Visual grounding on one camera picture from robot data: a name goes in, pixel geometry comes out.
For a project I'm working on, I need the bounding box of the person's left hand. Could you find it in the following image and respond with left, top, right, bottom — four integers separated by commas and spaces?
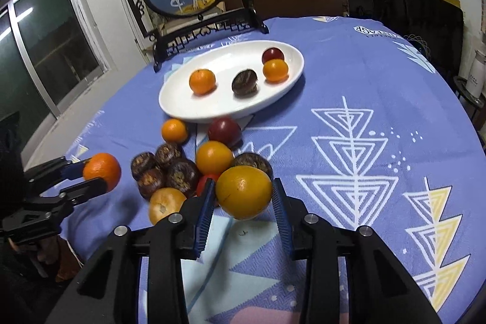
9, 235, 82, 283

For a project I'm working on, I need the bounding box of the large yellow orange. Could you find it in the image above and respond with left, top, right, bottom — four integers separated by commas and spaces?
215, 165, 274, 221

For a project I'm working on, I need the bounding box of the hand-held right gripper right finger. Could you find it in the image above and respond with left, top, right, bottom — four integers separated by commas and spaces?
271, 178, 443, 324

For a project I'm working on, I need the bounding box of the small orange tangerine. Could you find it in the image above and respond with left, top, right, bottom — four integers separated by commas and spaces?
189, 68, 217, 95
161, 118, 189, 144
82, 153, 122, 193
263, 59, 289, 84

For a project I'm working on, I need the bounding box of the red tomato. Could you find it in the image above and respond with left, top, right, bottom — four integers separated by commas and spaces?
196, 173, 221, 207

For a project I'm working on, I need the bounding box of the sliding glass window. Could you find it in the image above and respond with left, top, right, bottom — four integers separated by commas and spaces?
0, 0, 111, 158

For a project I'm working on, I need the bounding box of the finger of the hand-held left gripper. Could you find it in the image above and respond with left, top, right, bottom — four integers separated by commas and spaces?
36, 177, 109, 211
23, 156, 92, 192

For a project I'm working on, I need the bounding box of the orange with navel mark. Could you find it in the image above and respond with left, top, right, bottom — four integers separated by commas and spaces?
148, 187, 188, 226

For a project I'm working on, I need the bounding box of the white bottle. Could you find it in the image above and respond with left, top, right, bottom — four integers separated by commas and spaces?
466, 49, 486, 99

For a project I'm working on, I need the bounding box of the white oval plate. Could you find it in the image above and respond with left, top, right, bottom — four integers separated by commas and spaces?
158, 39, 305, 124

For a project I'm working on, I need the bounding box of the medium orange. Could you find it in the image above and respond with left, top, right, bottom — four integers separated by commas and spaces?
195, 141, 234, 175

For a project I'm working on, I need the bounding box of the dark red plum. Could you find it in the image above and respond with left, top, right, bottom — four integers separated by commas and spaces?
207, 117, 243, 149
262, 47, 285, 64

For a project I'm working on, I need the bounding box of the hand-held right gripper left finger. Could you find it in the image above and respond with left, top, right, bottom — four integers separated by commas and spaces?
46, 178, 218, 324

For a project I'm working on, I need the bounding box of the brown board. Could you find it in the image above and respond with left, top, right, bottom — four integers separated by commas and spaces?
242, 0, 348, 22

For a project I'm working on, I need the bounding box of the dark brown water chestnut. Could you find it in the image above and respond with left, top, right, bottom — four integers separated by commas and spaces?
131, 152, 157, 180
137, 168, 166, 200
231, 69, 260, 96
155, 142, 185, 169
166, 158, 200, 198
231, 152, 274, 180

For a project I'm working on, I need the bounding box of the round side stand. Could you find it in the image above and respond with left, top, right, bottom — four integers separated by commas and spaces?
452, 75, 486, 131

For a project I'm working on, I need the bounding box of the blue printed blanket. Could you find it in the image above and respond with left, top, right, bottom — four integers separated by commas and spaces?
23, 16, 486, 324

